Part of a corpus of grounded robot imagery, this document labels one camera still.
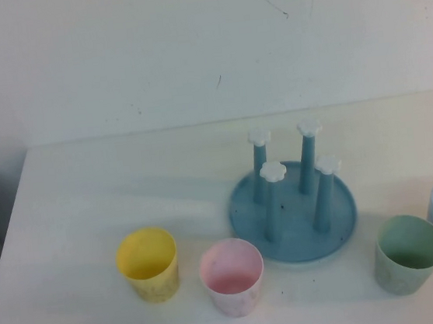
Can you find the blue cup stand white caps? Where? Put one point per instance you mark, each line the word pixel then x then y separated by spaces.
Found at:
pixel 300 242

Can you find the pink plastic cup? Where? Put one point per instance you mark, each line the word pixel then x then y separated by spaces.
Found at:
pixel 236 296

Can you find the yellow plastic cup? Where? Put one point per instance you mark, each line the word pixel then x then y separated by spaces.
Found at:
pixel 156 282

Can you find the green plastic cup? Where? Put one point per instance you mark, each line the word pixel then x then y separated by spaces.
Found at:
pixel 398 278

